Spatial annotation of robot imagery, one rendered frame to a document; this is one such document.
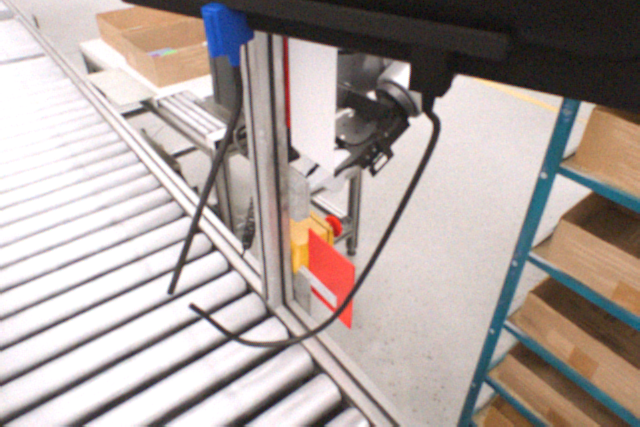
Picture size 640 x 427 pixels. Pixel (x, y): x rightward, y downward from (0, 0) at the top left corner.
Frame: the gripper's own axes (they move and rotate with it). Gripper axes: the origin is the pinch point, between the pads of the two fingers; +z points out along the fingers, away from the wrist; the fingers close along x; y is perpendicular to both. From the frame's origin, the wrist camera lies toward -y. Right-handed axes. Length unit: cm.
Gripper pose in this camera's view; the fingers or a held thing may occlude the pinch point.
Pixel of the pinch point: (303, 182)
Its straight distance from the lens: 72.1
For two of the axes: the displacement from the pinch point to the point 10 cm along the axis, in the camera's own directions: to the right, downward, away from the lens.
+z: -6.9, 7.1, -1.4
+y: 4.0, 5.3, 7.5
